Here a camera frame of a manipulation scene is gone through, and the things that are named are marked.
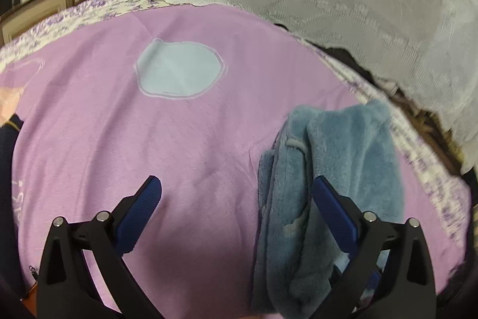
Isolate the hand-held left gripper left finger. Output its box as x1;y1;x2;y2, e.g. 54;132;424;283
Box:
36;175;163;319

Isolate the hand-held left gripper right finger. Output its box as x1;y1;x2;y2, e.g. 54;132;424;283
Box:
308;176;437;319

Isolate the blue fleece garment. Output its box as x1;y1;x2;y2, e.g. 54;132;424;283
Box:
250;99;406;316

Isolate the purple blanket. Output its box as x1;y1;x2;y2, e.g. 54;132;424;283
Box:
0;3;471;316

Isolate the brown woven mat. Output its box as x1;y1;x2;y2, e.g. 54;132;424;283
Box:
388;87;467;175

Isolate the navy clothing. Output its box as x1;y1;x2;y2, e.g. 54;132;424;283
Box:
0;123;27;301

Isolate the purple floral bed sheet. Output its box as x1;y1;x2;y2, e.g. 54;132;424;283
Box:
0;0;472;252

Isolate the wooden picture frame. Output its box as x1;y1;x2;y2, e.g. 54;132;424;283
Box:
0;0;76;44

